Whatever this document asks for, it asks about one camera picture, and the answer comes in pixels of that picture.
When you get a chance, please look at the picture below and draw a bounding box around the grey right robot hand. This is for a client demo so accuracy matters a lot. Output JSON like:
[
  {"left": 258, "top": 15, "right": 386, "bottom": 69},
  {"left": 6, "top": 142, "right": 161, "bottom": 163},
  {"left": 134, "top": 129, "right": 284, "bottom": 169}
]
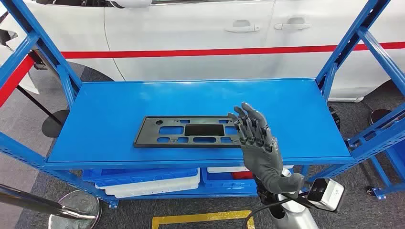
[{"left": 227, "top": 102, "right": 305, "bottom": 194}]

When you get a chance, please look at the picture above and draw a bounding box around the black plastic mounting plate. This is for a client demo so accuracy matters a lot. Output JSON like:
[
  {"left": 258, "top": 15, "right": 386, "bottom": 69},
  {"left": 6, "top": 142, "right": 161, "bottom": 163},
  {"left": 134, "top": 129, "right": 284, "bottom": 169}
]
[{"left": 133, "top": 115, "right": 243, "bottom": 149}]

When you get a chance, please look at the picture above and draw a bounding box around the blue steel shelf rack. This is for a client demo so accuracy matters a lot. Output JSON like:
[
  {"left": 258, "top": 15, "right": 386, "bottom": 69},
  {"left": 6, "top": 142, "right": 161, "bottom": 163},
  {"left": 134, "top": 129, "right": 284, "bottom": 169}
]
[{"left": 0, "top": 0, "right": 405, "bottom": 209}]

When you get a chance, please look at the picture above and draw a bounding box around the red plastic item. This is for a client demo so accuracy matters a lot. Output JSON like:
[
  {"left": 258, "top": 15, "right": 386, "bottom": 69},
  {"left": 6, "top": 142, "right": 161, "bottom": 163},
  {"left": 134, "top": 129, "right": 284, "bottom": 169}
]
[{"left": 232, "top": 171, "right": 254, "bottom": 180}]

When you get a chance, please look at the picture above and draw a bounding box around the white plastic crate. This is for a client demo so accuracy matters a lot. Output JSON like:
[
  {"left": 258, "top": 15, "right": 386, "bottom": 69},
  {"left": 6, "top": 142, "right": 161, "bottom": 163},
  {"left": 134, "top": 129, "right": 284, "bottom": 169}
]
[
  {"left": 207, "top": 165, "right": 295, "bottom": 174},
  {"left": 95, "top": 169, "right": 201, "bottom": 199}
]

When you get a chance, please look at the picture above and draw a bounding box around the blue plastic crate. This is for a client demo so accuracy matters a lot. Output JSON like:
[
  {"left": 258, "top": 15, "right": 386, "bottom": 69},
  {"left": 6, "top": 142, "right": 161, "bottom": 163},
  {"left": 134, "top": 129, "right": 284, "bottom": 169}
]
[
  {"left": 201, "top": 167, "right": 258, "bottom": 188},
  {"left": 83, "top": 168, "right": 198, "bottom": 187}
]

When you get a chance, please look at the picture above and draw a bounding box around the black ribbed rubber block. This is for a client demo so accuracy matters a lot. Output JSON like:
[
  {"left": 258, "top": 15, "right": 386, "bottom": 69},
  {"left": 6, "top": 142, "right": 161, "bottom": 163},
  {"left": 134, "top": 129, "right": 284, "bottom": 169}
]
[{"left": 327, "top": 105, "right": 341, "bottom": 130}]

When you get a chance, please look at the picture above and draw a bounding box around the black round stanchion base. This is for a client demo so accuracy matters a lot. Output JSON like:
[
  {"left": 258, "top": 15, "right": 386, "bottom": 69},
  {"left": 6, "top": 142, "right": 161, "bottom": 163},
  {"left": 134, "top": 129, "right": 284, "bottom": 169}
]
[{"left": 370, "top": 109, "right": 393, "bottom": 125}]

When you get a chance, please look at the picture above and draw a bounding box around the red barrier belt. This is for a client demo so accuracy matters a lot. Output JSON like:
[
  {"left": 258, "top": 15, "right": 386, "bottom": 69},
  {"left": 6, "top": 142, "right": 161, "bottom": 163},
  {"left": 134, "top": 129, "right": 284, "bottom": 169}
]
[
  {"left": 0, "top": 55, "right": 35, "bottom": 108},
  {"left": 60, "top": 41, "right": 405, "bottom": 60}
]

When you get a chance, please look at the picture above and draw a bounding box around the white car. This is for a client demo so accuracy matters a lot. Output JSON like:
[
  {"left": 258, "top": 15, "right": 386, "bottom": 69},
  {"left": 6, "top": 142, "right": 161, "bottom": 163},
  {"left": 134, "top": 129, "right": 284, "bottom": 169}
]
[{"left": 0, "top": 0, "right": 405, "bottom": 104}]

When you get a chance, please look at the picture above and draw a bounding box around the black stanchion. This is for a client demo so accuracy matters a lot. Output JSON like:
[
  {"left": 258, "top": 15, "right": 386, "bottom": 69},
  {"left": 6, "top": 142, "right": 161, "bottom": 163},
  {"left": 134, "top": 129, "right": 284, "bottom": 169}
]
[{"left": 16, "top": 84, "right": 71, "bottom": 139}]

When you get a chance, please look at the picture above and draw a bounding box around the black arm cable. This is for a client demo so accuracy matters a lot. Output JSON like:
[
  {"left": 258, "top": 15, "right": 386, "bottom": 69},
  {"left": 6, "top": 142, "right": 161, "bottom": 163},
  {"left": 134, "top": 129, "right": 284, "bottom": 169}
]
[{"left": 242, "top": 196, "right": 309, "bottom": 229}]

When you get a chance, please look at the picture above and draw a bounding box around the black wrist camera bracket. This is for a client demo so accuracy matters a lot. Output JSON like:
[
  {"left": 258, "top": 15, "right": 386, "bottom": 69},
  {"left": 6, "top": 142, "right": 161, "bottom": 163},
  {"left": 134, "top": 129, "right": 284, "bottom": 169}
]
[{"left": 294, "top": 189, "right": 314, "bottom": 210}]

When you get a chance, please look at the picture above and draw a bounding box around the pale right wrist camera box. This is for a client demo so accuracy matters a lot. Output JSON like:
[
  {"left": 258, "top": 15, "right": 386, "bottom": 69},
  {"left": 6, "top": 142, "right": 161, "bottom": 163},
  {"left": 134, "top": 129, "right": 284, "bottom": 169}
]
[{"left": 307, "top": 177, "right": 345, "bottom": 212}]

